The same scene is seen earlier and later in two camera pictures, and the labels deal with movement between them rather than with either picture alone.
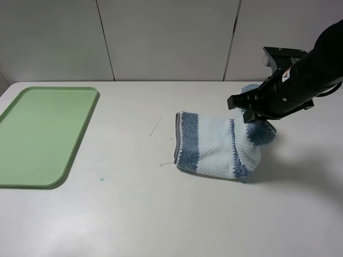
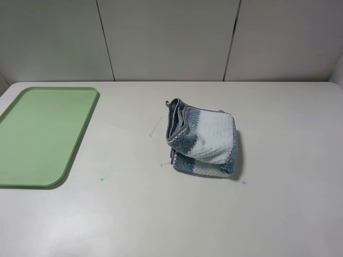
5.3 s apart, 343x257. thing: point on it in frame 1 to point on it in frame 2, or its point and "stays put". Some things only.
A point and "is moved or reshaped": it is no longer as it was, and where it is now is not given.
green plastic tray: x=40 y=131 stays put
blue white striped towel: x=227 y=148 is moved or reshaped
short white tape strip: x=165 y=163 stays put
